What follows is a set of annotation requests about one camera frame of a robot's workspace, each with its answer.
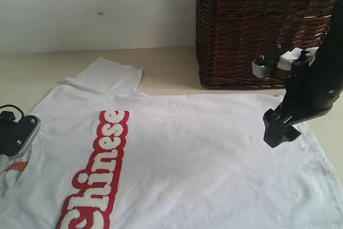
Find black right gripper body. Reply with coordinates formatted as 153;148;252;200
278;0;342;122

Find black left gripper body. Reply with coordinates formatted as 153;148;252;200
1;111;19;154

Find white t-shirt red lettering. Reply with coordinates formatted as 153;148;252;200
1;58;342;228

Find dark red wicker basket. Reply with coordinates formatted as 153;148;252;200
196;0;338;90

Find orange garment neck tag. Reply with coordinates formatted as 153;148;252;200
7;161;28;171

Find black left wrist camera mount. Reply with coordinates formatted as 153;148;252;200
4;115;41;159

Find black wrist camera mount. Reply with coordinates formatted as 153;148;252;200
251;43;319;78
4;115;41;159

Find black left camera cable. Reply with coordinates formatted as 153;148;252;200
0;104;25;117

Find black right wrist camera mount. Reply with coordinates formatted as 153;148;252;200
251;43;319;78

